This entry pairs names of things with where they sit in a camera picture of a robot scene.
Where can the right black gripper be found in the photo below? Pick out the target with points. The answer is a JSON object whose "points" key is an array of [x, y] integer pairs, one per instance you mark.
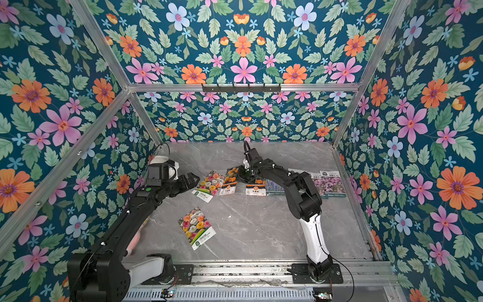
{"points": [[248, 170]]}

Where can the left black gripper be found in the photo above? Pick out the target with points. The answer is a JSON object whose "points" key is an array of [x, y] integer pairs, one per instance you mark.
{"points": [[186, 186]]}

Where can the orange marigold seed packet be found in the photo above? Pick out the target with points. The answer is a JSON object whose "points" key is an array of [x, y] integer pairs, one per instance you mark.
{"points": [[230, 182], [256, 187]]}

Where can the lavender seed packet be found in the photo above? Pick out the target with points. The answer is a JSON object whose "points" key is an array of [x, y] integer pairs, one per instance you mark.
{"points": [[273, 189]]}

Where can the mixed flowers seed packet top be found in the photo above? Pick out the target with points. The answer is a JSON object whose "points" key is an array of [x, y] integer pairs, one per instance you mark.
{"points": [[209, 186]]}

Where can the colourful roses seed packet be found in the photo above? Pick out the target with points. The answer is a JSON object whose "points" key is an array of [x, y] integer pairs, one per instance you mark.
{"points": [[196, 228]]}

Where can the pink flowers seed packet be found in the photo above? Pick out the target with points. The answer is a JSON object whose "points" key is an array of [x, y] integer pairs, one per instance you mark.
{"points": [[332, 184], [318, 182]]}

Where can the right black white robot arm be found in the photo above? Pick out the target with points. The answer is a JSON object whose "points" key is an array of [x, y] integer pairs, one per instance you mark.
{"points": [[304, 202]]}

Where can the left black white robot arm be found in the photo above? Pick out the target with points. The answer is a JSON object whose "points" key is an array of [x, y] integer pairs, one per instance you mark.
{"points": [[99, 273]]}

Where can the pink plush pig toy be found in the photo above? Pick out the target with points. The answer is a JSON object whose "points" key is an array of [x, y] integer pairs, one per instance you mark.
{"points": [[133, 243]]}

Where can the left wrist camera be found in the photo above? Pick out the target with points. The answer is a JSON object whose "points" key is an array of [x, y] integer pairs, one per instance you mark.
{"points": [[168, 170]]}

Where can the black hook rail on wall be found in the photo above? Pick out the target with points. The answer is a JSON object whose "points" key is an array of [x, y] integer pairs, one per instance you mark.
{"points": [[241, 88]]}

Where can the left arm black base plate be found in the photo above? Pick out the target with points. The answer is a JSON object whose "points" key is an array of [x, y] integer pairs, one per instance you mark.
{"points": [[177, 273]]}

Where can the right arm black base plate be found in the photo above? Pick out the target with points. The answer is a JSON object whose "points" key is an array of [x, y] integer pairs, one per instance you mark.
{"points": [[307, 274]]}

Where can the white slotted cable duct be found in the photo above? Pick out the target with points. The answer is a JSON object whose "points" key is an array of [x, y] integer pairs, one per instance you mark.
{"points": [[220, 294]]}

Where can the aluminium front rail frame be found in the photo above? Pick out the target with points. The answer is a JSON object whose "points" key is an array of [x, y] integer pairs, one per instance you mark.
{"points": [[357, 273]]}

